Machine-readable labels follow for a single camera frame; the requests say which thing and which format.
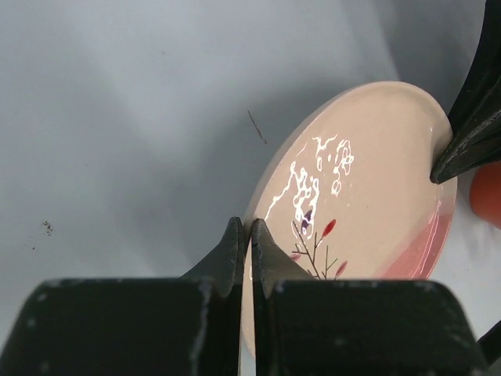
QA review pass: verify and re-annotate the beige and pink floral plate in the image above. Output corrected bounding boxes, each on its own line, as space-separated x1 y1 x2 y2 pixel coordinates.
242 81 456 359

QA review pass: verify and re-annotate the orange mug white inside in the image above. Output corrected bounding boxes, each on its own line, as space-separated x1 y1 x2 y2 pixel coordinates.
469 161 501 229

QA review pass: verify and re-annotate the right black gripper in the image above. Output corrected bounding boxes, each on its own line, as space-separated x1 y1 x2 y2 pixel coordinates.
430 0 500 184

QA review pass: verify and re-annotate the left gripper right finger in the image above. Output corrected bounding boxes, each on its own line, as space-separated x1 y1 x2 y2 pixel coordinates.
251 219 489 375

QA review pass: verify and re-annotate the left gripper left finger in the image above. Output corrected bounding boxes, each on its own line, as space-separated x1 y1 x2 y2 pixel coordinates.
1 217 243 375

